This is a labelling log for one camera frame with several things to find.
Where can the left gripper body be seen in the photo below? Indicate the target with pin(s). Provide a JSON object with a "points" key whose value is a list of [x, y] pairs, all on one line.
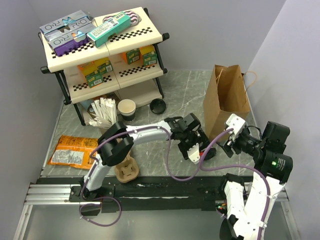
{"points": [[190, 139]]}

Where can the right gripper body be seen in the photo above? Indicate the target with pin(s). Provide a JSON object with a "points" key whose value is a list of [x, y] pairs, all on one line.
{"points": [[246, 142]]}

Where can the black white paper cup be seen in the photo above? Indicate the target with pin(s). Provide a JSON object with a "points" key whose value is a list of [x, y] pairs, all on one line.
{"points": [[210, 154]]}

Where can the brown paper bag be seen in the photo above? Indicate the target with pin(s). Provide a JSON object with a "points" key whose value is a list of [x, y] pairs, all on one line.
{"points": [[225, 95]]}

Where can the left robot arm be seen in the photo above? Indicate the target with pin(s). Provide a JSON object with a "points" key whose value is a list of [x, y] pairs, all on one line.
{"points": [[115, 144]]}

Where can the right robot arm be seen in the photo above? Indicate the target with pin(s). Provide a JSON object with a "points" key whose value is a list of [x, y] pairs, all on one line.
{"points": [[247, 217]]}

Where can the purple wavy round pack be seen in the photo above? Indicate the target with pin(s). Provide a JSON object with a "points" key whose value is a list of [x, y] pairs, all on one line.
{"points": [[134, 17]]}

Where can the stacked paper cup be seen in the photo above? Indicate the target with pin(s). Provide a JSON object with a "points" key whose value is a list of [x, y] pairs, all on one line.
{"points": [[127, 109]]}

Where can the cardboard cup carrier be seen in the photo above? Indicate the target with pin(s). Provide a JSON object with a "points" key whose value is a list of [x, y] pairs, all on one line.
{"points": [[127, 170]]}

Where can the yellow green box right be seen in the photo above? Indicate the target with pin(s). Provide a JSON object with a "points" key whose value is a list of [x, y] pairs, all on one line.
{"points": [[148, 55]]}

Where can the cup of straws and napkins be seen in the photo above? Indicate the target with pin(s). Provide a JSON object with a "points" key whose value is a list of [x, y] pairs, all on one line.
{"points": [[103, 113]]}

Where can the cream three-tier shelf rack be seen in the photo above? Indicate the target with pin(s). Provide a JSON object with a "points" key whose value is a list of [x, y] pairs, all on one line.
{"points": [[128, 81]]}

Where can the orange green box right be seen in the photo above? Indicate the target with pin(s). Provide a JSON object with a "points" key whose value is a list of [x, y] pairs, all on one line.
{"points": [[131, 56]]}

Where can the yellow green snack box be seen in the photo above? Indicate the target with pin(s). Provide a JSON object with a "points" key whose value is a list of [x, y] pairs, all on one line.
{"points": [[105, 66]]}

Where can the orange snack bag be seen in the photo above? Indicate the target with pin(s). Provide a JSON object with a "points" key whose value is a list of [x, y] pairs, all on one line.
{"points": [[74, 152]]}

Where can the orange green snack box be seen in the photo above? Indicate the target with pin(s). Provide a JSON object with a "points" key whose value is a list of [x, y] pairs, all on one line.
{"points": [[86, 67]]}

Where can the teal carton box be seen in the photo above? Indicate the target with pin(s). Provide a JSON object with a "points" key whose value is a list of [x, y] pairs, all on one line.
{"points": [[115, 25]]}

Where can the purple RO box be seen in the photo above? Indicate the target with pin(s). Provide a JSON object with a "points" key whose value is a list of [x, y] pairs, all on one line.
{"points": [[71, 38]]}

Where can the silver blue RO box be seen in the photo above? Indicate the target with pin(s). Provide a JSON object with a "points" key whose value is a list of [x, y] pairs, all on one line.
{"points": [[64, 21]]}

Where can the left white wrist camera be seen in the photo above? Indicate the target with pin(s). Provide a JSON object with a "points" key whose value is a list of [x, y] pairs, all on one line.
{"points": [[194, 154]]}

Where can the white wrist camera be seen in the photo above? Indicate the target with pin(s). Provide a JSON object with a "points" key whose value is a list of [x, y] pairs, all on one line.
{"points": [[194, 154], [235, 124]]}

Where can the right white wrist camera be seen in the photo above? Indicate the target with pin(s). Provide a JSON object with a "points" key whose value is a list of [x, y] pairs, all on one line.
{"points": [[235, 124]]}

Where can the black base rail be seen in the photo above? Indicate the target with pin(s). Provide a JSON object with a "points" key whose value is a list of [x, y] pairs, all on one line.
{"points": [[145, 193]]}

